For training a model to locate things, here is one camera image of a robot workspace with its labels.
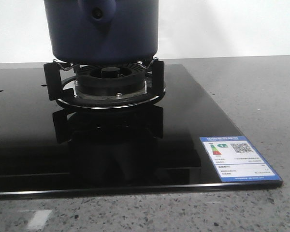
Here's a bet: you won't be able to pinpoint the black pot support grate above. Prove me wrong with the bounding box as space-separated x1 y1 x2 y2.
43 58 165 110

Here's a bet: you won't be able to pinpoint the dark blue cooking pot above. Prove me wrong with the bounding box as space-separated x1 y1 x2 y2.
44 0 159 64

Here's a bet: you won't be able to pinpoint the black gas burner head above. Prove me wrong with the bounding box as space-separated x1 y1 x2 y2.
75 63 146 97

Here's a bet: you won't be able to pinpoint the blue energy label sticker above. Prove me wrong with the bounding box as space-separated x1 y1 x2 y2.
200 136 281 182

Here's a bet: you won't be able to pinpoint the black glass stove top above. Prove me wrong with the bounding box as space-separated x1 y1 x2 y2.
0 64 282 199

